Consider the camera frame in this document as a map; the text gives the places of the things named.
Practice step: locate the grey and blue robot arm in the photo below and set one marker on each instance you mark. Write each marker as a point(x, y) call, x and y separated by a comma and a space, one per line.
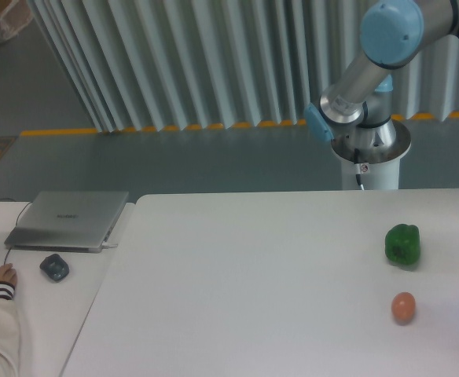
point(354, 114)

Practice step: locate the green bell pepper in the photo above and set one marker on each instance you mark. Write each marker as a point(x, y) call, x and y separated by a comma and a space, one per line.
point(402, 244)

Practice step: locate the black computer mouse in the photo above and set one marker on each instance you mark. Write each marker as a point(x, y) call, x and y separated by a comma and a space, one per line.
point(55, 268)

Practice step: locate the silver closed laptop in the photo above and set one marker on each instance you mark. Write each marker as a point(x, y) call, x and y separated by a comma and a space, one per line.
point(68, 221)

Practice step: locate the white folding screen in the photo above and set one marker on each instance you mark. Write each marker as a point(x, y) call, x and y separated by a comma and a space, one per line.
point(163, 64)

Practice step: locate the brown egg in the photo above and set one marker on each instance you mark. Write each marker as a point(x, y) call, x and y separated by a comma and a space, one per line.
point(403, 307)

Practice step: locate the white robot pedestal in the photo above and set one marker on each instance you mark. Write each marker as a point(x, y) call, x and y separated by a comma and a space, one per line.
point(370, 176)

